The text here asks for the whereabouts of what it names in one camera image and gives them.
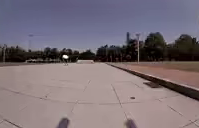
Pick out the distant tower building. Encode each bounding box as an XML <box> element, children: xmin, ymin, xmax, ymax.
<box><xmin>126</xmin><ymin>31</ymin><xmax>131</xmax><ymax>44</ymax></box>

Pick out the pale pole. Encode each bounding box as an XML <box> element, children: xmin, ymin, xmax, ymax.
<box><xmin>135</xmin><ymin>33</ymin><xmax>142</xmax><ymax>64</ymax></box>

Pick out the grey stone slab pavement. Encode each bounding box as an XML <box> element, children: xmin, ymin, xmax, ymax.
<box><xmin>0</xmin><ymin>62</ymin><xmax>199</xmax><ymax>128</ymax></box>

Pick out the row of trees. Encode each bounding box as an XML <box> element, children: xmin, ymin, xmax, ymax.
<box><xmin>0</xmin><ymin>31</ymin><xmax>199</xmax><ymax>63</ymax></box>

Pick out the robot's own part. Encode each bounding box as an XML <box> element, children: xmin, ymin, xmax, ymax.
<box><xmin>56</xmin><ymin>117</ymin><xmax>71</xmax><ymax>128</ymax></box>
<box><xmin>125</xmin><ymin>118</ymin><xmax>138</xmax><ymax>128</ymax></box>

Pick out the street lamp pole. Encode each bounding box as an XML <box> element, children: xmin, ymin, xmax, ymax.
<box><xmin>27</xmin><ymin>33</ymin><xmax>35</xmax><ymax>53</ymax></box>

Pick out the grey stone kerb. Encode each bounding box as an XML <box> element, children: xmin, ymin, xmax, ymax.
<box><xmin>105</xmin><ymin>62</ymin><xmax>199</xmax><ymax>106</ymax></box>

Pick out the reddish brown ground strip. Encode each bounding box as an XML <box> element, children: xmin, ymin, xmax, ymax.
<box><xmin>111</xmin><ymin>62</ymin><xmax>199</xmax><ymax>93</ymax></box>

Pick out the pale short post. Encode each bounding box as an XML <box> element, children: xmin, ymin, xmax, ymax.
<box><xmin>2</xmin><ymin>44</ymin><xmax>7</xmax><ymax>64</ymax></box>

